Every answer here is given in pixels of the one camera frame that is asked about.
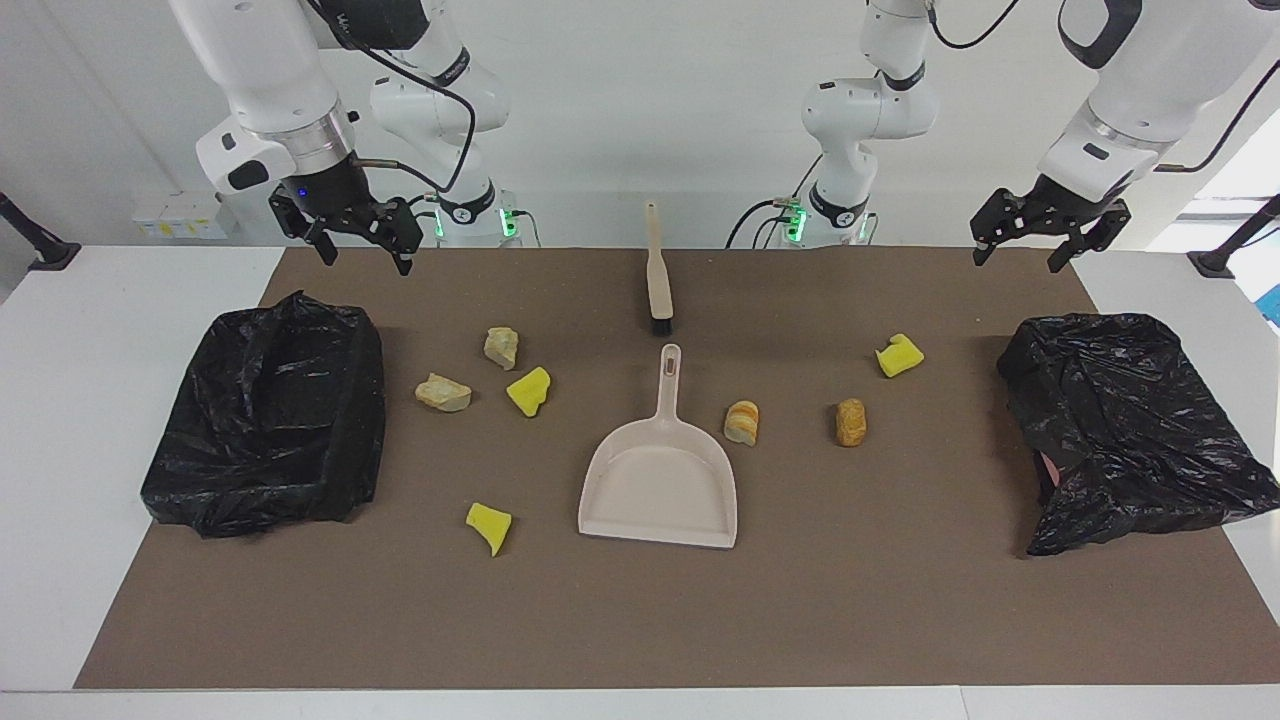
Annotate notched yellow sponge piece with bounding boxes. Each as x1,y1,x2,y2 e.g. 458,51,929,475
876,333,925,379

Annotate elongated beige rock chunk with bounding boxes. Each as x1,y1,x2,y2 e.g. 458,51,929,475
415,372,473,414

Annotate yellow sponge chunk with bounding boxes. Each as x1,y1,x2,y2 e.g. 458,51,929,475
506,366,553,418

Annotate beige brush with black bristles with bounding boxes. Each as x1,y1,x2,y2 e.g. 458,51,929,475
644,202,675,335

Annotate yellow sponge wedge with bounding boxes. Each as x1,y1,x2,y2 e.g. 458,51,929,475
466,502,513,557

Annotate beige plastic dustpan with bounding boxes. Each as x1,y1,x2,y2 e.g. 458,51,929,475
577,344,739,550

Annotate crumpled black bag bin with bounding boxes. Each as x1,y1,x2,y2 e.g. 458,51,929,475
996,312,1280,557

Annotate open black bag bin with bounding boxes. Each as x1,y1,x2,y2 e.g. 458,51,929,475
140,290,387,539

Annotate white boxes with yellow labels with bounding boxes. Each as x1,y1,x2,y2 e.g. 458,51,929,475
132,190,241,241

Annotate black clamp stand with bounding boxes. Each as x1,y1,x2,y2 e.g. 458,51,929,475
0,190,83,273
1187,193,1280,279

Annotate brown table mat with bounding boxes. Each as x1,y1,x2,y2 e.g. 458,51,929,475
73,247,1280,691

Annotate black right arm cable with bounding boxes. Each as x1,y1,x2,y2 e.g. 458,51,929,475
305,0,478,194

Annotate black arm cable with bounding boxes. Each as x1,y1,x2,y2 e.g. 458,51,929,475
305,0,478,194
925,0,1280,173

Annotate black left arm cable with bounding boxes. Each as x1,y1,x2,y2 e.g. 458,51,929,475
925,0,1280,173

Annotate black left base cable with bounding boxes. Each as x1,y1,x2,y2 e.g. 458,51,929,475
725,155,827,249

